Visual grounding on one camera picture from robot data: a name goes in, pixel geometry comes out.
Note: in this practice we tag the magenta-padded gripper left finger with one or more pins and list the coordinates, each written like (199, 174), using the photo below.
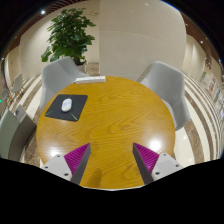
(77, 157)

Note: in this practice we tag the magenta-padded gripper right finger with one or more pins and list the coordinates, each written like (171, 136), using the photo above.
(146, 157)

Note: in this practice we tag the white cartoon-print computer mouse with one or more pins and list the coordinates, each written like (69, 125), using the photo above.
(66, 105)

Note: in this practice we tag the black mouse pad green lines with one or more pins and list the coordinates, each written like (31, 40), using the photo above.
(78, 106)

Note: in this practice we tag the grey-green box-shaped chair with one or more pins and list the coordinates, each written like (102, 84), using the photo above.
(13, 136)

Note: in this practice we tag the grey shell chair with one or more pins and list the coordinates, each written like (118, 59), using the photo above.
(166, 86)
(56, 76)

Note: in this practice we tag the white power strip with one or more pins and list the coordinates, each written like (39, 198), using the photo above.
(90, 79)

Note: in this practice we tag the white plant pot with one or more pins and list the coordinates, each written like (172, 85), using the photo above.
(81, 66)

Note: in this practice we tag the small white chair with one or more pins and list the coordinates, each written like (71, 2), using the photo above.
(17, 83)

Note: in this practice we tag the green leafy indoor plant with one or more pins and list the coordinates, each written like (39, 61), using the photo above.
(68, 33)

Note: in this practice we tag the red and white wall poster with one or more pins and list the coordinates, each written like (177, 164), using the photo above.
(212, 86)

